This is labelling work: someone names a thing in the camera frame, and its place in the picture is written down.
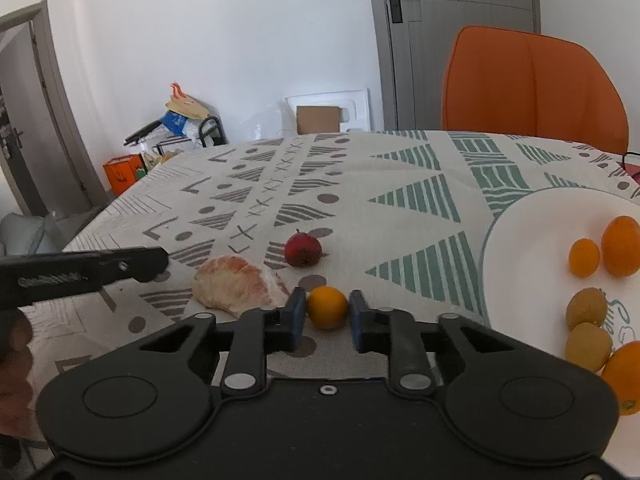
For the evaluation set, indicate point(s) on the small red fruit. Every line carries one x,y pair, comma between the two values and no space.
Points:
302,250

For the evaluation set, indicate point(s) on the brown paper bag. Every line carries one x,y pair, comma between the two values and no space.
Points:
185,105

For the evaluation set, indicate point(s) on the orange chair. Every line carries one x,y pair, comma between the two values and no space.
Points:
530,90

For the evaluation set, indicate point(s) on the person's left hand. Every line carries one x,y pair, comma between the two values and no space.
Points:
15,350

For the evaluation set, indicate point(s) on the yellow-brown round fruit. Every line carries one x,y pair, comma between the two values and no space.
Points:
589,346
586,307

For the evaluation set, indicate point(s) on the black folding cart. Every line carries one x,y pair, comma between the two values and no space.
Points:
212,132

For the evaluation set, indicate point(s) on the grey cushion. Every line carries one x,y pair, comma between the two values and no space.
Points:
20,234

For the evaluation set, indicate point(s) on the peeled pomelo segment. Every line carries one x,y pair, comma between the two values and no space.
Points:
240,282

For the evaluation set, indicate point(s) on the small orange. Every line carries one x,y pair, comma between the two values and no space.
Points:
326,307
584,257

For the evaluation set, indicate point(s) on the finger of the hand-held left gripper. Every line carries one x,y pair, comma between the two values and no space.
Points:
135,262

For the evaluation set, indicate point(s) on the blue white plastic bag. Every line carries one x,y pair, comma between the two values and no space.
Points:
174,121

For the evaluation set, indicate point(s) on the grey doorway frame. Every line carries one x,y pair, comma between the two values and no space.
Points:
55,110

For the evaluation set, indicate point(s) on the cardboard box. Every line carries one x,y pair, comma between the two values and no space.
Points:
317,120

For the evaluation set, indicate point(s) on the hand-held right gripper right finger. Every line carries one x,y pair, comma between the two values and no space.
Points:
356,320

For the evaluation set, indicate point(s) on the white plate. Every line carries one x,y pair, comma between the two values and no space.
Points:
530,260

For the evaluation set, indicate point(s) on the orange box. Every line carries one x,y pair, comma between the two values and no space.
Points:
122,174

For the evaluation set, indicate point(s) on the large orange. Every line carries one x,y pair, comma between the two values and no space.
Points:
625,377
621,245

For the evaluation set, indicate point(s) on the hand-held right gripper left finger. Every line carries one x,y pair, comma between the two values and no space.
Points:
299,317

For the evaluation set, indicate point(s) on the long black object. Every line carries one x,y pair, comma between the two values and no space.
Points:
142,133

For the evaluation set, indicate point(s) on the grey door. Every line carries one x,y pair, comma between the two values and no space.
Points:
465,45

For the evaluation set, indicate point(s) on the white foam panel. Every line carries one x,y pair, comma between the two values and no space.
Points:
357,107

